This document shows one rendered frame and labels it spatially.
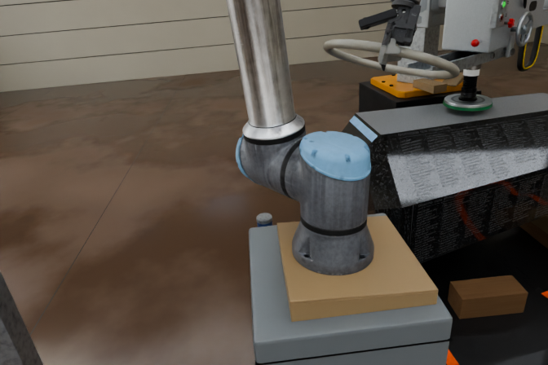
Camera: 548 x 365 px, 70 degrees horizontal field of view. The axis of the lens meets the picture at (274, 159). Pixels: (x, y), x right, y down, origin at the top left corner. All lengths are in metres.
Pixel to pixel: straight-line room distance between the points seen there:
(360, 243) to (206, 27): 7.11
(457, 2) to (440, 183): 0.80
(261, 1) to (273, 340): 0.66
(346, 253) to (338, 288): 0.08
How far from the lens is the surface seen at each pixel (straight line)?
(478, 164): 1.94
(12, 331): 1.38
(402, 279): 0.90
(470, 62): 1.95
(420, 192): 1.77
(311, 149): 0.80
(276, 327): 0.85
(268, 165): 0.90
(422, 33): 2.80
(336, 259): 0.87
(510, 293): 2.12
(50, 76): 8.68
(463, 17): 2.01
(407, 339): 0.90
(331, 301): 0.83
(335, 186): 0.79
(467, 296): 2.04
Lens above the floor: 1.47
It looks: 24 degrees down
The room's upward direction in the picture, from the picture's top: 5 degrees counter-clockwise
